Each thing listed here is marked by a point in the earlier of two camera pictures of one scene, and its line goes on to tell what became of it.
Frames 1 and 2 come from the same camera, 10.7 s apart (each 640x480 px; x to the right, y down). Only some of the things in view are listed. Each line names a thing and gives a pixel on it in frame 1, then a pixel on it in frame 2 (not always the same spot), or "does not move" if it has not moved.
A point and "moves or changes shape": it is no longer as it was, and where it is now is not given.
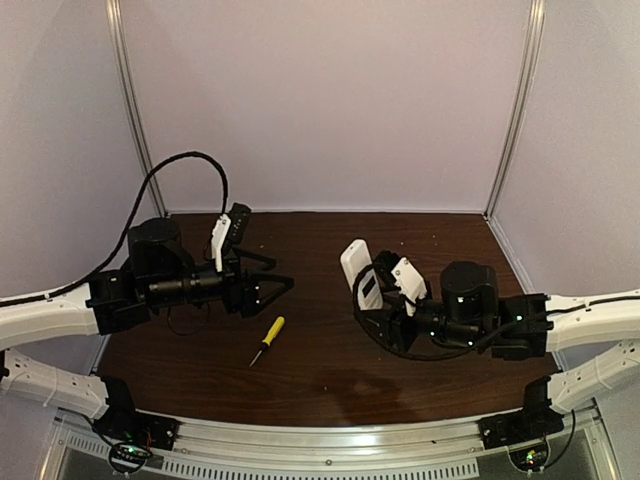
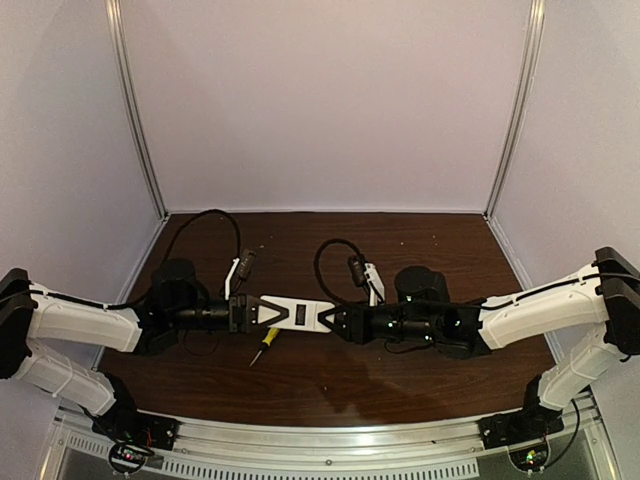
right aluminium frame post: [537, 16] does not move
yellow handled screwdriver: [270, 336] does not move
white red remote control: [354, 258] moves or changes shape
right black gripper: [395, 320] -> [358, 323]
